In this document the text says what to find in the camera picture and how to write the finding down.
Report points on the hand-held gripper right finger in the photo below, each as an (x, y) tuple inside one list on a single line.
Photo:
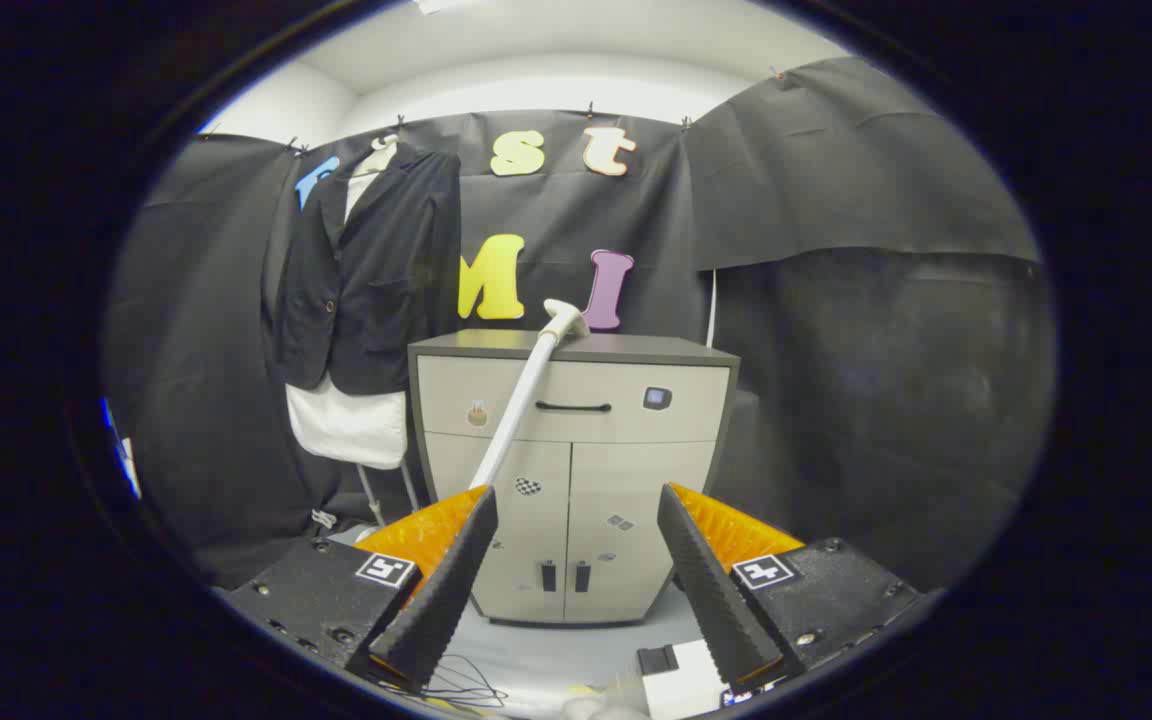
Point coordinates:
[(721, 600)]

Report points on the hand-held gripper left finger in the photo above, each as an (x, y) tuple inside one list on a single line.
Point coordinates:
[(441, 590)]

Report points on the white garment steamer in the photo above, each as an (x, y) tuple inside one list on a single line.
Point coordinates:
[(526, 395)]

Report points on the black jacket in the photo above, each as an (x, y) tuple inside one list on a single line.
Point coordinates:
[(376, 300)]

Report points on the white and black box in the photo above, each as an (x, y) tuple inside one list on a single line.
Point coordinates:
[(686, 685)]

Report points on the metal dress form stand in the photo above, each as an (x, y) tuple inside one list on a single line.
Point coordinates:
[(368, 495)]

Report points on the beige cabinet with grey top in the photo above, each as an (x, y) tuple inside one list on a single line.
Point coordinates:
[(616, 470)]

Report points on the white dress form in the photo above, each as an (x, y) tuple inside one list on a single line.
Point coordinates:
[(351, 425)]

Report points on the black backdrop cloth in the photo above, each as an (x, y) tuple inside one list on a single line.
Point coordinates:
[(836, 200)]

